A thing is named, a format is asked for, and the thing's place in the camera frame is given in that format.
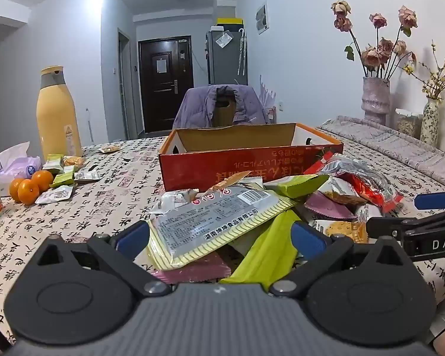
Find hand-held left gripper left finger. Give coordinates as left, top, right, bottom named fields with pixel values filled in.
left=36, top=220, right=172, bottom=298

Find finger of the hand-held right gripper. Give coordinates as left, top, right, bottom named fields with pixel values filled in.
left=366, top=211, right=445, bottom=239
left=414, top=190, right=445, bottom=210

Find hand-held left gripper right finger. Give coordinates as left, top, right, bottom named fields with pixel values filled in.
left=269, top=220, right=417, bottom=299

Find pink snack packet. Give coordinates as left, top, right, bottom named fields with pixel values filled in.
left=150, top=252, right=233, bottom=285
left=304, top=191, right=357, bottom=220

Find lime green snack packet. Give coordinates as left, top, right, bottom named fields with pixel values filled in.
left=230, top=209, right=301, bottom=285

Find green and white snack packet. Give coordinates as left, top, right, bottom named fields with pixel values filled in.
left=263, top=174, right=330, bottom=199

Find small orange snack packet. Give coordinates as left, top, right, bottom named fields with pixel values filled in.
left=211, top=171, right=253, bottom=190

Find red cardboard box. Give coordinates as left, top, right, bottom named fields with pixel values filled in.
left=159, top=122, right=345, bottom=193

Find grey quilted cloth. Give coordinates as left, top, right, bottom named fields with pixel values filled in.
left=315, top=115, right=445, bottom=190

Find floral patterned vase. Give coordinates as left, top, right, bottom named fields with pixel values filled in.
left=420, top=98, right=441, bottom=147

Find glass jar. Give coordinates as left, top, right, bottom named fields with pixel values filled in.
left=395, top=108, right=424, bottom=140

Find orange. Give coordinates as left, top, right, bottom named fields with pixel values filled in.
left=31, top=170, right=55, bottom=193
left=9, top=178, right=25, bottom=199
left=18, top=179, right=40, bottom=206

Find pink ceramic vase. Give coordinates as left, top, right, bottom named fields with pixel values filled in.
left=361, top=77, right=391, bottom=126

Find yellow flower branches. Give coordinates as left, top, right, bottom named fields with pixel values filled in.
left=402, top=41, right=445, bottom=101

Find purple tissue pack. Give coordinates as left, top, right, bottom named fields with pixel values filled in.
left=0, top=142, right=44, bottom=197

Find yellow thermos bottle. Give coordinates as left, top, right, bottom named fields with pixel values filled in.
left=36, top=66, right=84, bottom=158

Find purple jacket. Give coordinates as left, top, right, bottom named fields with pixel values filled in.
left=174, top=85, right=271, bottom=130

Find pink and white bag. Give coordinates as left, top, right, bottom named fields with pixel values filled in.
left=259, top=75, right=279, bottom=125

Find grey side door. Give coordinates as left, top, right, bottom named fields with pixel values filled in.
left=118, top=28, right=131, bottom=140

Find wooden chair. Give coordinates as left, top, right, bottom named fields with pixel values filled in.
left=213, top=86, right=235, bottom=127

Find dark brown entrance door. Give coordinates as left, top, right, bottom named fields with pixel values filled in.
left=138, top=38, right=194, bottom=133

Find dried pink roses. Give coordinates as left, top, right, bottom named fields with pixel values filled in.
left=331, top=0, right=419, bottom=81

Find grey refrigerator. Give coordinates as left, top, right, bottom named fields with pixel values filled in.
left=206, top=30, right=248, bottom=87

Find white folded umbrella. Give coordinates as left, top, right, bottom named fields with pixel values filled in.
left=237, top=28, right=247, bottom=76

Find white wall panel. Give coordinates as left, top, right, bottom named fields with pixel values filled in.
left=255, top=1, right=270, bottom=35

